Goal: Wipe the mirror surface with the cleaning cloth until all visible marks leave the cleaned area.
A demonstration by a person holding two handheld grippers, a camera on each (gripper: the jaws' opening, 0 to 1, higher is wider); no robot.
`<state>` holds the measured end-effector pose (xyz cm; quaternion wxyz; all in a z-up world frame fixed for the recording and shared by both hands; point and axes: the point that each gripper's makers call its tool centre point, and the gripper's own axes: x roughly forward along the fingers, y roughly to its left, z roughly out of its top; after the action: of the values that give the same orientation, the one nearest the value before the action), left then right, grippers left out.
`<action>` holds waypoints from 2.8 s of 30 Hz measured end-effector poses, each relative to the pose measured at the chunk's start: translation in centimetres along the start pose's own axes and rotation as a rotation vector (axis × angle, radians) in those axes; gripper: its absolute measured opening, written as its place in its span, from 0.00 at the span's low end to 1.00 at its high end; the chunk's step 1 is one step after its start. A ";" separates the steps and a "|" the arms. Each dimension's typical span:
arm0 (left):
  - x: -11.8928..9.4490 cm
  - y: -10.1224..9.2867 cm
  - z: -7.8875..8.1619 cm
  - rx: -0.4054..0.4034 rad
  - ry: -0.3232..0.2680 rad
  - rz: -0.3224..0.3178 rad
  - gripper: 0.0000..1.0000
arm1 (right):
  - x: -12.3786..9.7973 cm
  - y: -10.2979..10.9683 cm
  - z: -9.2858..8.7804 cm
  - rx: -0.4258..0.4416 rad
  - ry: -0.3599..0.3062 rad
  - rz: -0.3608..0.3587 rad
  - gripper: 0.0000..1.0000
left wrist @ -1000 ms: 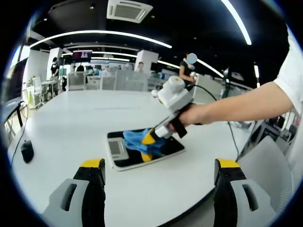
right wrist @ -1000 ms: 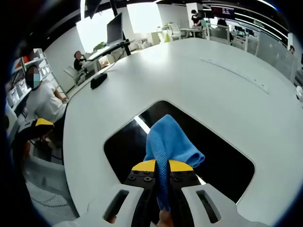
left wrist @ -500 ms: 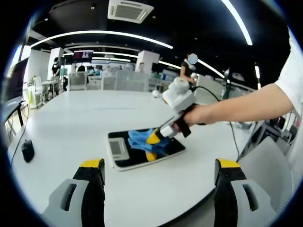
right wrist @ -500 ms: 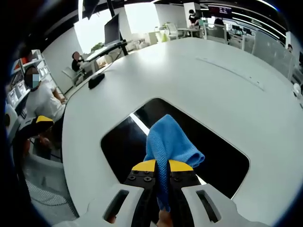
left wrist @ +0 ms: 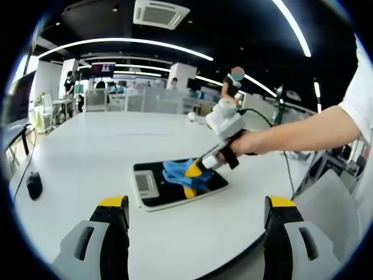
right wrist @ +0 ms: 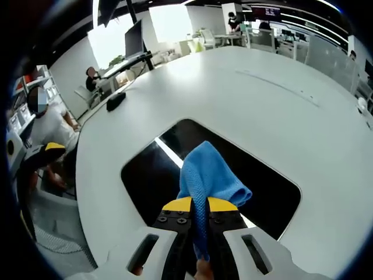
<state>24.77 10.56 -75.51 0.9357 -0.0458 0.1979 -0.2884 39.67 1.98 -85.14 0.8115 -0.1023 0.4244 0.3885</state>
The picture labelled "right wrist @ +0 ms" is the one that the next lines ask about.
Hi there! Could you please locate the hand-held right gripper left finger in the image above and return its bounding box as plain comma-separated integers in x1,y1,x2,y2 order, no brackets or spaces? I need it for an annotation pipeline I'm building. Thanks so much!
106,197,195,280

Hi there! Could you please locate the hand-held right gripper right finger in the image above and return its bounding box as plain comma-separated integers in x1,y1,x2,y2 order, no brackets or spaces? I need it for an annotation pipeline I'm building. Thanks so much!
206,197,307,280

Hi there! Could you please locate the blue cleaning cloth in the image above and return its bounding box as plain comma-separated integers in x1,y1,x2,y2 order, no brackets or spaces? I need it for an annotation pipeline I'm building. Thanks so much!
176,141,253,263

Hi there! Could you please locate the person's right hand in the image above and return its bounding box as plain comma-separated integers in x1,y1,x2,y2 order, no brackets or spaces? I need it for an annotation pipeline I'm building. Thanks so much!
193,258,214,280

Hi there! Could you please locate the white storage shelf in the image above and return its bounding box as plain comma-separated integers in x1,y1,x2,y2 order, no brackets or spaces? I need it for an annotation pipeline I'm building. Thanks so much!
5,64,64,141

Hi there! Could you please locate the black case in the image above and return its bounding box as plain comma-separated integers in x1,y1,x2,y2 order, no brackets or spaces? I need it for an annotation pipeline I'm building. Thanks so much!
105,91,127,113

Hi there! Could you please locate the standing desk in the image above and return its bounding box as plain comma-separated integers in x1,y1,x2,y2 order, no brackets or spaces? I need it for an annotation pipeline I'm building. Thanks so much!
98,50,154,80

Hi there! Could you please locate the black computer monitor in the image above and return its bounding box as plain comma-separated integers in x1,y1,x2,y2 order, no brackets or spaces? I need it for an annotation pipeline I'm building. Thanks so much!
124,19,146,59

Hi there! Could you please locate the curved ceiling light strip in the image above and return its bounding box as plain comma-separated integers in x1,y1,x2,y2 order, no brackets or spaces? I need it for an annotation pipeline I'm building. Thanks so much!
92,0,102,29

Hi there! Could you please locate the black hanging panel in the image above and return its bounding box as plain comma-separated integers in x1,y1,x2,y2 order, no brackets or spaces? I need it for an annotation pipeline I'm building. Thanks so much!
97,0,129,29

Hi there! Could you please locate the white power strip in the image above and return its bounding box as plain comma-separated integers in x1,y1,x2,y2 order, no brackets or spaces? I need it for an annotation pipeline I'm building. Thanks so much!
234,69,322,108

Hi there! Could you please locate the frosted glass partition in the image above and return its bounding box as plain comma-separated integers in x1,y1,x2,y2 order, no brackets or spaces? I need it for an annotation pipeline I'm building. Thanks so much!
304,34,361,95

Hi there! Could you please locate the white mesh office chair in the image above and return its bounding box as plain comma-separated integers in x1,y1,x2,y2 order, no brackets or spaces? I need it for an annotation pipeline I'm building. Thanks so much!
245,27,278,54

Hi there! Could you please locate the wall screen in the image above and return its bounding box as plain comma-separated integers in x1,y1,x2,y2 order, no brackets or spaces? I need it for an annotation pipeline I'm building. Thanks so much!
251,6,283,22

